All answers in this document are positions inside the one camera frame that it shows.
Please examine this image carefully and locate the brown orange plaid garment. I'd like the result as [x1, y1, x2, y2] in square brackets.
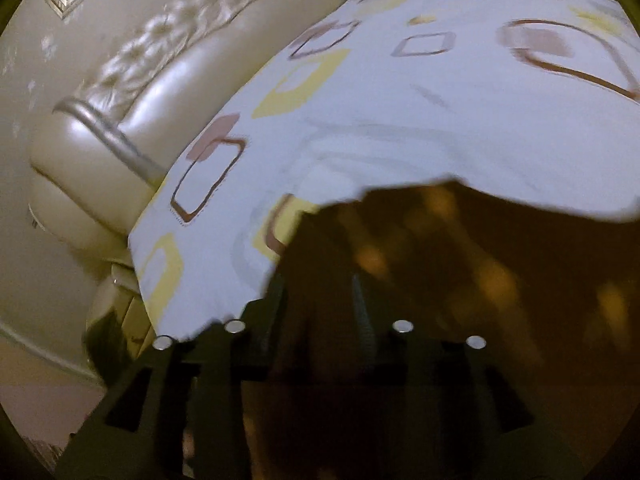
[239, 177, 640, 480]

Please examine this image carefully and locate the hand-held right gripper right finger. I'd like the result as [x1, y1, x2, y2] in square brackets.
[350, 270, 587, 480]

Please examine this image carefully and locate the bed with patterned white sheet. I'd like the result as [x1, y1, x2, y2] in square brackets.
[127, 0, 640, 343]

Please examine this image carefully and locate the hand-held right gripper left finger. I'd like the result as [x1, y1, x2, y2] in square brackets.
[54, 260, 303, 480]

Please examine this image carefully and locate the cream tufted leather headboard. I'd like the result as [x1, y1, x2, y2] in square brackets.
[27, 0, 363, 273]

